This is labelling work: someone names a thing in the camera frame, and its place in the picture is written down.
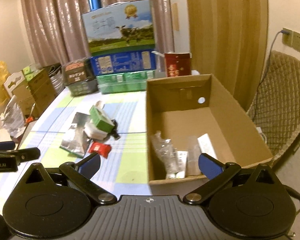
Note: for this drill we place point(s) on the white box with frog print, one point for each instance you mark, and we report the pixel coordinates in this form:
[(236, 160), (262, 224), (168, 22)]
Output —
[(207, 145)]

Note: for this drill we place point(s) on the silver foil packet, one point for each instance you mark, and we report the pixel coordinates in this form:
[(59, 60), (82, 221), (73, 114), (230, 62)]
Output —
[(73, 142)]

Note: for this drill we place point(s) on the clear plastic box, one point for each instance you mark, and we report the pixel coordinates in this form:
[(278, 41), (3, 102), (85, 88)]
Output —
[(193, 152)]

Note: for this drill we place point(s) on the yellow curtain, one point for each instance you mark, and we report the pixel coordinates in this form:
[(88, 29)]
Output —
[(225, 42)]

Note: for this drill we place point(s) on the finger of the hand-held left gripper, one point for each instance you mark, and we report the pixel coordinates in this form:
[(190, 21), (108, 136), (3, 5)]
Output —
[(2, 145), (27, 154)]

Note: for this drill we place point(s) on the white plug adapter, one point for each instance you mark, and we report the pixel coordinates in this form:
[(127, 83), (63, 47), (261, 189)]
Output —
[(93, 131)]

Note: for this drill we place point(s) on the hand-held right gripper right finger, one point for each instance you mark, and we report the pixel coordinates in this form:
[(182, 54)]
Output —
[(210, 167)]

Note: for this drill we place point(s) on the brown cardboard box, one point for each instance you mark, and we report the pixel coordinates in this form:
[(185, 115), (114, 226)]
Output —
[(240, 130)]

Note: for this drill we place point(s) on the black box with green print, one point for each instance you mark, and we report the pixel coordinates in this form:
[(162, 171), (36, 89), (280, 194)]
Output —
[(83, 88)]

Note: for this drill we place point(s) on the cow print milk carton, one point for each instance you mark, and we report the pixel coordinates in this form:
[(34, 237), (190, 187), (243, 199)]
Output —
[(120, 30)]

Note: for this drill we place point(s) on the dark wooden box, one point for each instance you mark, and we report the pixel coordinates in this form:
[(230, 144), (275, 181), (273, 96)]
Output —
[(16, 137)]

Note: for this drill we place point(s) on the white plastic bag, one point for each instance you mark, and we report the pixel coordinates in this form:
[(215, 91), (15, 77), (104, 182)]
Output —
[(12, 117)]

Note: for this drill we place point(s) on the red snack packet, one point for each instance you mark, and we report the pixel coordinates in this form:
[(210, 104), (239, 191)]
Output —
[(99, 149)]

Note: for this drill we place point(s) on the small green boxes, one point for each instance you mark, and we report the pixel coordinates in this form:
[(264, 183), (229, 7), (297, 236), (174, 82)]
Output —
[(30, 72)]

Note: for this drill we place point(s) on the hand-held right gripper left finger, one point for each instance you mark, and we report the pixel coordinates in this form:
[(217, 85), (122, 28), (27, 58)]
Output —
[(90, 166)]

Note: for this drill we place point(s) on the red paper bag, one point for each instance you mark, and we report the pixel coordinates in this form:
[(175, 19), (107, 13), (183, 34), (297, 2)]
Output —
[(177, 65)]

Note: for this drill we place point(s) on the small green box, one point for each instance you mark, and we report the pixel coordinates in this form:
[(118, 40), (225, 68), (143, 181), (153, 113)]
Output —
[(101, 118)]

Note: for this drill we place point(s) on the brown storage carton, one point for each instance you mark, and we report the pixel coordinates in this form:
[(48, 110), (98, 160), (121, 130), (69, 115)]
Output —
[(40, 92)]

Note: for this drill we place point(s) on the clear packaging with metal hooks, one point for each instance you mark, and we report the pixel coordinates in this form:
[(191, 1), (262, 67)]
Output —
[(163, 152)]

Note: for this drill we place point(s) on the stainless steel pot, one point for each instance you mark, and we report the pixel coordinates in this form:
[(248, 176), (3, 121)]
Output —
[(57, 80)]

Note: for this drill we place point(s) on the wall socket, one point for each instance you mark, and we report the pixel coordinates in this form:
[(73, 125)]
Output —
[(293, 40)]

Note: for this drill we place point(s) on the white medicine box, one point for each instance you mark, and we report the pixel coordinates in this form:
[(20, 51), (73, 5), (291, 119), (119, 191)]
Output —
[(181, 163)]

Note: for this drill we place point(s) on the blue printed carton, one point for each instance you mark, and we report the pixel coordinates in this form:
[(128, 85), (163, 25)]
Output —
[(122, 62)]

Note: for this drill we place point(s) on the white plastic strip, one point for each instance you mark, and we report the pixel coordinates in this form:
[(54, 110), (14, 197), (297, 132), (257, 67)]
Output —
[(158, 53)]

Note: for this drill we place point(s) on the green shrink-wrapped drink pack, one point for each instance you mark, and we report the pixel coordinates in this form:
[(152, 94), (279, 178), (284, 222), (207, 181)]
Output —
[(125, 82)]

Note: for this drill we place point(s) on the brown curtain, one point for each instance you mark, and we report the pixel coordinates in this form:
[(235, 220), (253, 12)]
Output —
[(55, 22)]

